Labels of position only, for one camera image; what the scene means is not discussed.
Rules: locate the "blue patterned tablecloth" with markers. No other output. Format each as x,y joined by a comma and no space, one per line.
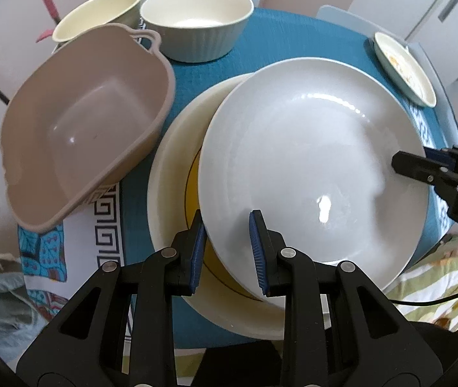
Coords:
196,80

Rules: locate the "white chair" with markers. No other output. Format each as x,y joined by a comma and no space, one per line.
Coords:
434,72
346,18

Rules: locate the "cream bowl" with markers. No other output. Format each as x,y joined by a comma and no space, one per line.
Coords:
91,14

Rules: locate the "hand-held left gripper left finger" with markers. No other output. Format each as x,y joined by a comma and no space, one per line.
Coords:
196,246

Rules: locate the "striped blanket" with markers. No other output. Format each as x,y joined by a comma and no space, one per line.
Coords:
434,282

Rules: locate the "white ribbed bowl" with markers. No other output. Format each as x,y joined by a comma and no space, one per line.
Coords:
196,36

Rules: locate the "large white plate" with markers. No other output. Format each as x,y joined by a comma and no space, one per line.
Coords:
301,161

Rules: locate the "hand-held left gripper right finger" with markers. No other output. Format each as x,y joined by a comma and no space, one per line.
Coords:
256,246

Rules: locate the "small duck print plate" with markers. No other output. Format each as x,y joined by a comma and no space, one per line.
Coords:
408,70

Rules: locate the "white cabinet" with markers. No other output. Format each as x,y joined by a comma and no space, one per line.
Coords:
410,0

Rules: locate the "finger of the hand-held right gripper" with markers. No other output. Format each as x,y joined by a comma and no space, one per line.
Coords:
438,157
414,167

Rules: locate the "pink plastic object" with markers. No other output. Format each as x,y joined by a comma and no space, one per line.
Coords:
49,6

